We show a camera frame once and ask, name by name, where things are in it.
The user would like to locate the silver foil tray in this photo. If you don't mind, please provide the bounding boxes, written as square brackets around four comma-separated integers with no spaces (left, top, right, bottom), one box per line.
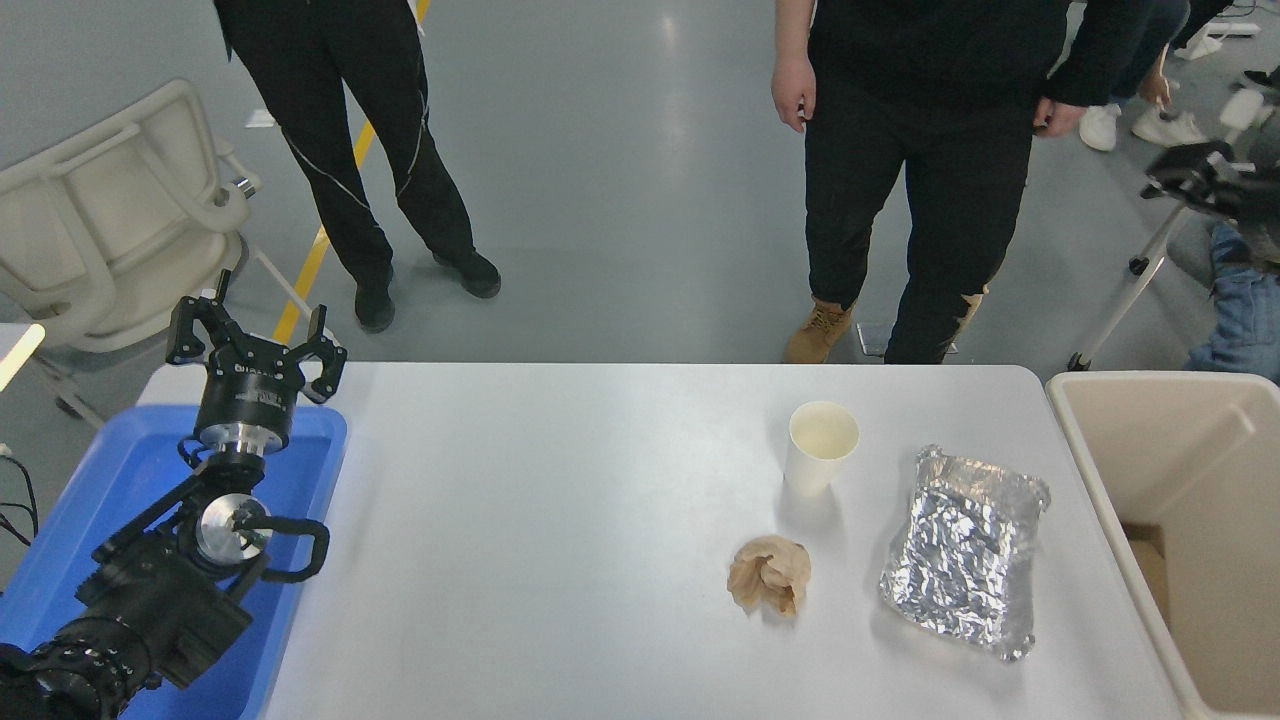
[879,445,1053,662]

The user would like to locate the white paper cup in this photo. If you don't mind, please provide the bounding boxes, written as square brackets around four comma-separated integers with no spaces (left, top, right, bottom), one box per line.
[783,401,861,498]

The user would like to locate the person with tan boots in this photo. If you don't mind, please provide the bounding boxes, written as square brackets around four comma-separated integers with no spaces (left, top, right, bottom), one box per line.
[771,0,1151,366]

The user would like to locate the person with white shoes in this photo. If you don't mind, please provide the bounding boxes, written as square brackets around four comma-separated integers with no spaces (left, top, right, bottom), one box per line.
[1078,0,1236,153]

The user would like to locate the seated person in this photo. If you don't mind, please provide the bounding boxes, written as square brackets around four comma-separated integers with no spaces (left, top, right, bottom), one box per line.
[1186,222,1280,384]

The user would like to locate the folded white plastic chair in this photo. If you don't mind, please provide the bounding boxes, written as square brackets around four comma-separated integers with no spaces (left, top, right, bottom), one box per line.
[0,78,339,431]

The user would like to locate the person with striped trousers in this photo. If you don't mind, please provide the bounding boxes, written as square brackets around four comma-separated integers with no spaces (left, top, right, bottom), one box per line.
[212,0,503,333]

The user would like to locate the blue plastic tray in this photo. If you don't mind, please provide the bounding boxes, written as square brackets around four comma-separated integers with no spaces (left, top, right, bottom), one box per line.
[0,403,349,720]

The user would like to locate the metal floor plate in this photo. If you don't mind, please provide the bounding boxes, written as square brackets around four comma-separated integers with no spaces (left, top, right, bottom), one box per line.
[857,322,958,359]

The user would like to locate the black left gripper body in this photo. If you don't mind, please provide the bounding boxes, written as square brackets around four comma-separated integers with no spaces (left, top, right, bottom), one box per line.
[195,342,307,433]

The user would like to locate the large pale plastic bin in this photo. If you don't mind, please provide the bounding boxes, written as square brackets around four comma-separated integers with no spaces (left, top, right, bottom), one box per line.
[1046,372,1280,720]

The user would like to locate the grey office chair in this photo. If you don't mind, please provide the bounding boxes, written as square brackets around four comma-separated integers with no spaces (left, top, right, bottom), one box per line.
[1067,88,1280,373]

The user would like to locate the person's right hand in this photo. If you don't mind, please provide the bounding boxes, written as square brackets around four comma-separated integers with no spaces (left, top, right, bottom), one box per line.
[771,52,818,134]

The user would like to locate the crumpled tan paper ball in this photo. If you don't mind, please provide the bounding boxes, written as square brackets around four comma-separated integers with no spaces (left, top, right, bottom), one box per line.
[727,534,812,617]

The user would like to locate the thin black cable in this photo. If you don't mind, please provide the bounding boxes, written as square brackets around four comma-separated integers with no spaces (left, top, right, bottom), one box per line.
[0,445,42,549]

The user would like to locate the person's left hand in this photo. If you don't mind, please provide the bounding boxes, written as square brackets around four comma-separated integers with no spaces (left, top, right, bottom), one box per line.
[1032,96,1089,139]

